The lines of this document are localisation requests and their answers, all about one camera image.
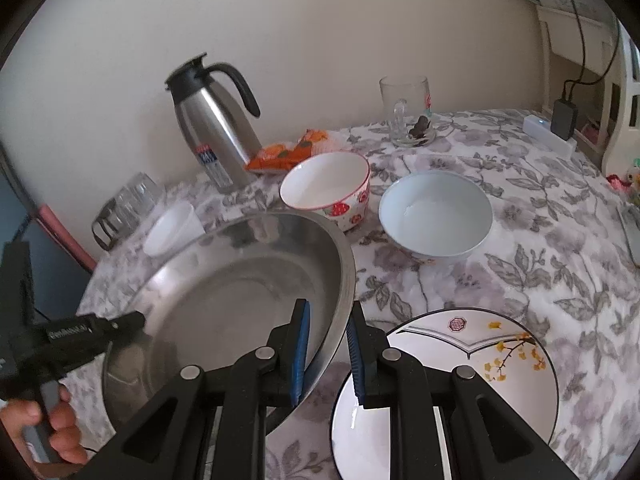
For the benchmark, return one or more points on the clear glass mug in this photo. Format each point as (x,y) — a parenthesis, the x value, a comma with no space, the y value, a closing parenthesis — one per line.
(405,105)

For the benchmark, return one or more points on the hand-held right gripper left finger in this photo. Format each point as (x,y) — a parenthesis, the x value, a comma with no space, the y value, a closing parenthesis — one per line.
(301,355)

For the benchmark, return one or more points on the stainless steel thermos jug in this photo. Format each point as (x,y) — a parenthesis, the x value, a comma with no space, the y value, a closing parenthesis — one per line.
(215,125)

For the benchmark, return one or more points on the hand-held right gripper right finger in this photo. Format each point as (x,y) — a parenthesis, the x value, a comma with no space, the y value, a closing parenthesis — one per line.
(356,355)

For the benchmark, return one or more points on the black charger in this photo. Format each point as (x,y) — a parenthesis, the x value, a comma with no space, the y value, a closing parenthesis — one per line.
(565,120)

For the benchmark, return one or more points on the white shelf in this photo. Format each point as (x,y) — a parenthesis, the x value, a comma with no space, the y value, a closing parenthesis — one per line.
(560,45)

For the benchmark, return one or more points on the strawberry print bowl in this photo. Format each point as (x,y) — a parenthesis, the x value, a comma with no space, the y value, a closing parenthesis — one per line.
(320,180)

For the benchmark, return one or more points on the dark brown lump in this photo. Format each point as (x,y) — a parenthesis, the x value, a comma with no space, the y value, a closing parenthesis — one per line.
(420,127)

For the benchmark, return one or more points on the white plate ginkgo print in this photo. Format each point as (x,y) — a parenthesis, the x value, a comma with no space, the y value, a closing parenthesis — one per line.
(440,345)

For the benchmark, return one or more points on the pale blue round bowl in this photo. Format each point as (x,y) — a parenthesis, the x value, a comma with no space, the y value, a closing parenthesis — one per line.
(435,215)

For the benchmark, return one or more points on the white square bowl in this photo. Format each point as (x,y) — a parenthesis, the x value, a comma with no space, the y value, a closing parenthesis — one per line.
(172,230)

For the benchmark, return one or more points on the clear glass cup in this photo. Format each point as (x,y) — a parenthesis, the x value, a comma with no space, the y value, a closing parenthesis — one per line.
(142,192)

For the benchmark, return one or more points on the pink toy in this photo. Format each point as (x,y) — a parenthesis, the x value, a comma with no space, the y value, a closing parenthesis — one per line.
(625,177)

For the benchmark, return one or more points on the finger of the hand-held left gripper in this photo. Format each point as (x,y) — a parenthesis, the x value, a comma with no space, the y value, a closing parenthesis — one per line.
(125,324)

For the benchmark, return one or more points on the smartphone on stand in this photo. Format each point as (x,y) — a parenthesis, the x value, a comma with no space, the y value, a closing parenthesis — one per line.
(631,227)

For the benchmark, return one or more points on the person's left hand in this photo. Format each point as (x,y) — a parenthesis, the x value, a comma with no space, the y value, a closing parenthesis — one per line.
(67,435)

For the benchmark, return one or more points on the stainless steel basin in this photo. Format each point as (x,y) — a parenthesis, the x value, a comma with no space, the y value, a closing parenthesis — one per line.
(225,300)

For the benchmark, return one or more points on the white power strip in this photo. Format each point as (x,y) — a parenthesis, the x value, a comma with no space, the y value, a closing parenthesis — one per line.
(537,127)

